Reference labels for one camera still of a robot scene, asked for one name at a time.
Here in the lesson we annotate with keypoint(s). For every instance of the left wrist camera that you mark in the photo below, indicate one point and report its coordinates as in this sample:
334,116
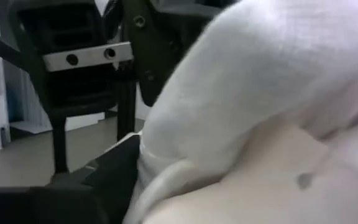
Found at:
85,57

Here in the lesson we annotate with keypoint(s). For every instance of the white knit garment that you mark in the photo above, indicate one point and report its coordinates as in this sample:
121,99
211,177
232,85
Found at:
244,93

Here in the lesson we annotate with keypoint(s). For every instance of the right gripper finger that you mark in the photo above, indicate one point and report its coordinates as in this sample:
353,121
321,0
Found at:
113,186

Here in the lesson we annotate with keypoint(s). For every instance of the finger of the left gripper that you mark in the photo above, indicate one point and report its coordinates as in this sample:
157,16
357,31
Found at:
154,62

